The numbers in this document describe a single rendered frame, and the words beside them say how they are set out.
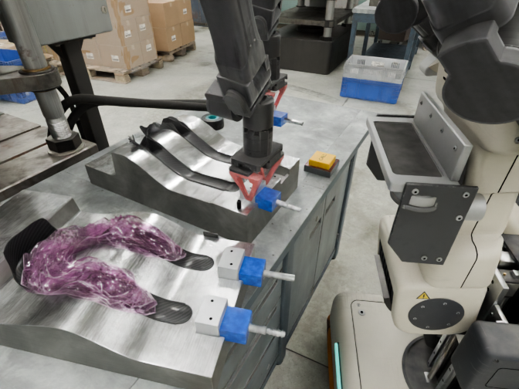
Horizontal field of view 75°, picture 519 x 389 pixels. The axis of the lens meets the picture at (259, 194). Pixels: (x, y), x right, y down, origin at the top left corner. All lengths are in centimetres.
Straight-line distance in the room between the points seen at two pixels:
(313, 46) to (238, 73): 417
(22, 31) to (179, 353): 93
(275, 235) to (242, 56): 41
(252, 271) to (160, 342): 18
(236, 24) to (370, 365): 103
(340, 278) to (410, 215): 123
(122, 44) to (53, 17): 321
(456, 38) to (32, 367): 69
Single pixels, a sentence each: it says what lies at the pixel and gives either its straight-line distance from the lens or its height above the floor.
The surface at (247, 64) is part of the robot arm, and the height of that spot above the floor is 119.
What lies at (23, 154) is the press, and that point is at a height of 78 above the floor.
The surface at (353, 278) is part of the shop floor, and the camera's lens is 178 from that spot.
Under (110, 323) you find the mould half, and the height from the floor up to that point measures 88.
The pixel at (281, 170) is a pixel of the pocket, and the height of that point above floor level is 88.
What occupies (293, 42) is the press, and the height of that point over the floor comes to 35.
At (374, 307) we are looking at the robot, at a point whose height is 28.
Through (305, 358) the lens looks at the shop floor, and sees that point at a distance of 150.
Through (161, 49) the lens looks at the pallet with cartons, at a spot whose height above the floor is 17.
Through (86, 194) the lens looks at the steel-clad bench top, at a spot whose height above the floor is 80.
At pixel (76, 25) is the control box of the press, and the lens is 140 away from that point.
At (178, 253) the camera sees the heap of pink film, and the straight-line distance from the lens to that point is 65.
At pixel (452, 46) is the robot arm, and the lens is 34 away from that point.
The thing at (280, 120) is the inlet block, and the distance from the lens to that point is 94.
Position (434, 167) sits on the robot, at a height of 104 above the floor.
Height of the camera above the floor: 132
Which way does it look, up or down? 36 degrees down
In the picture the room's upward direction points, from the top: straight up
